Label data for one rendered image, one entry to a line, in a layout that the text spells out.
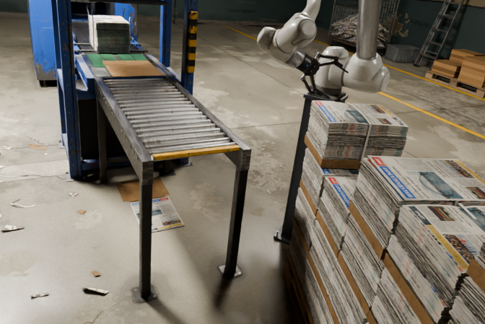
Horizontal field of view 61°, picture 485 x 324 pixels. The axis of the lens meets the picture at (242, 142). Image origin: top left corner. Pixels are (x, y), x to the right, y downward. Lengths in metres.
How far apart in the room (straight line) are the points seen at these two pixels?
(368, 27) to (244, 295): 1.52
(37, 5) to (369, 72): 4.01
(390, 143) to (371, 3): 0.65
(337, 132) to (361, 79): 0.48
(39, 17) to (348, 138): 4.17
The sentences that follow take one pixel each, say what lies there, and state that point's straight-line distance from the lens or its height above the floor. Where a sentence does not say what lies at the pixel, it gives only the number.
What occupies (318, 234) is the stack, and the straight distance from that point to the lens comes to 1.91.
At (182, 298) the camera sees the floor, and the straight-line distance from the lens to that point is 2.32.
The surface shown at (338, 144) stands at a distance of 1.86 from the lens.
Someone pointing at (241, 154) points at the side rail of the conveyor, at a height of 0.77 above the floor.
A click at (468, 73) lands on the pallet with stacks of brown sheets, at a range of 8.06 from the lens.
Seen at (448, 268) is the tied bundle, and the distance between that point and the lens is 1.13.
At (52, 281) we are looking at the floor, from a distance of 2.50.
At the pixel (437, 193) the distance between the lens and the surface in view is 1.40.
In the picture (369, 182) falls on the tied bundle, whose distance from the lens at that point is 1.46.
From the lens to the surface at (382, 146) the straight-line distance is 1.94.
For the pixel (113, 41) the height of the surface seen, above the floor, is 0.90.
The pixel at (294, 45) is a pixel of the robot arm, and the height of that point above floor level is 1.38.
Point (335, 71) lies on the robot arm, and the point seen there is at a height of 1.16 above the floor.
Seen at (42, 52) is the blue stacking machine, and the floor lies 0.44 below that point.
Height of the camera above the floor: 1.65
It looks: 24 degrees down
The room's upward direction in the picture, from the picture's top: 7 degrees clockwise
